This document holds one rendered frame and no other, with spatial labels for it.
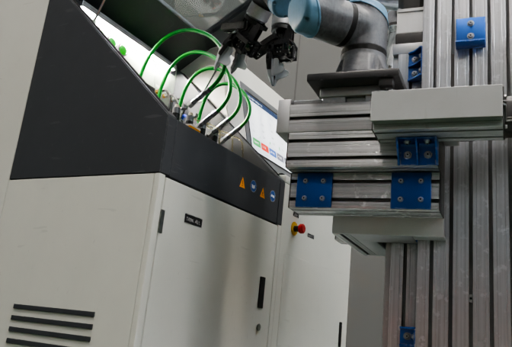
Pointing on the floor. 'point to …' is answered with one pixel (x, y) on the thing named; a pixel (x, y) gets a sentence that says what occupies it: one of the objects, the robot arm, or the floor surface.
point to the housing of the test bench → (17, 63)
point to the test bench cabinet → (81, 260)
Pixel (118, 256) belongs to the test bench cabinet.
